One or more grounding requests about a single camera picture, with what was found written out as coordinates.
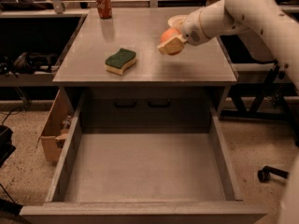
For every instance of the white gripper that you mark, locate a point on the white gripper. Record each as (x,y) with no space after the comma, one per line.
(192,28)

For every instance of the orange fruit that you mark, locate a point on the orange fruit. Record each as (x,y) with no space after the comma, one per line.
(171,35)

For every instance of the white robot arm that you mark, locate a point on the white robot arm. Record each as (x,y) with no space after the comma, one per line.
(230,17)

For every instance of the grey open top drawer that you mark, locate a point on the grey open top drawer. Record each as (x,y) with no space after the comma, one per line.
(172,175)

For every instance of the white bowl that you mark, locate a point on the white bowl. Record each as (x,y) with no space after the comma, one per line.
(177,21)

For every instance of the green yellow sponge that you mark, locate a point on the green yellow sponge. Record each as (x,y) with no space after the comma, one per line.
(120,61)

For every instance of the grey cabinet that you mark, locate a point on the grey cabinet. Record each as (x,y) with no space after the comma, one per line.
(185,79)

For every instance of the red soda can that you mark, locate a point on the red soda can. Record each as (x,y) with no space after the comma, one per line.
(104,8)

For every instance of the black office chair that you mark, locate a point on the black office chair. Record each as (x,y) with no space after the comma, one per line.
(262,87)

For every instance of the black headset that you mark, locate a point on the black headset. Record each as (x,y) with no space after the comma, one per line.
(28,63)

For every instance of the cardboard box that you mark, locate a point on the cardboard box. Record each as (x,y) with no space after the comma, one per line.
(56,128)

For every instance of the right black drawer handle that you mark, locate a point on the right black drawer handle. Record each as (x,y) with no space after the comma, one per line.
(159,103)

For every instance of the black drawer handle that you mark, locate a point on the black drawer handle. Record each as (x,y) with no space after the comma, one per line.
(159,103)
(125,103)

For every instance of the left black drawer handle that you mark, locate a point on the left black drawer handle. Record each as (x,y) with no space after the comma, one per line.
(125,103)

